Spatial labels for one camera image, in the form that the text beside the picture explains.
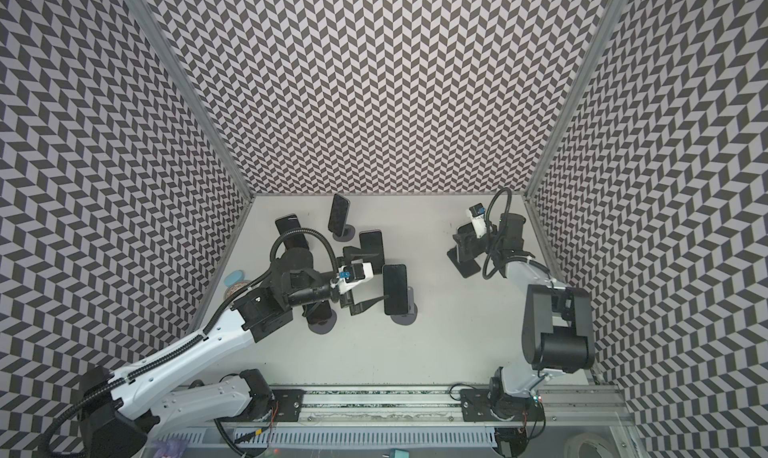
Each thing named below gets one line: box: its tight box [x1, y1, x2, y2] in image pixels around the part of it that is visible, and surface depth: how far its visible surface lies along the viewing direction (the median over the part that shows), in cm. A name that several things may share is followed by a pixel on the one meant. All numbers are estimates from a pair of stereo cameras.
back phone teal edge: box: [328, 193, 351, 237], surface depth 99 cm
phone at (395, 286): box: [383, 264, 408, 315], surface depth 82 cm
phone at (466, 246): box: [456, 222, 477, 263], surface depth 84 cm
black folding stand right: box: [447, 245, 481, 278], surface depth 98 cm
